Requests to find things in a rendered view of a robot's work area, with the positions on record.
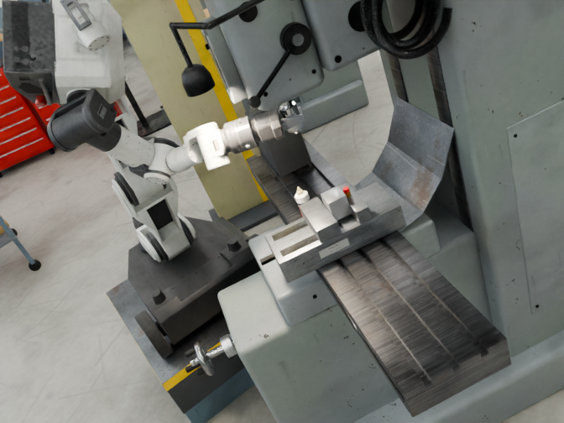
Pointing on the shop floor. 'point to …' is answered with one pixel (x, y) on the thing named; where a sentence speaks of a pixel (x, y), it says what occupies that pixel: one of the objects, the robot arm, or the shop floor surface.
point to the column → (499, 146)
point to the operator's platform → (175, 374)
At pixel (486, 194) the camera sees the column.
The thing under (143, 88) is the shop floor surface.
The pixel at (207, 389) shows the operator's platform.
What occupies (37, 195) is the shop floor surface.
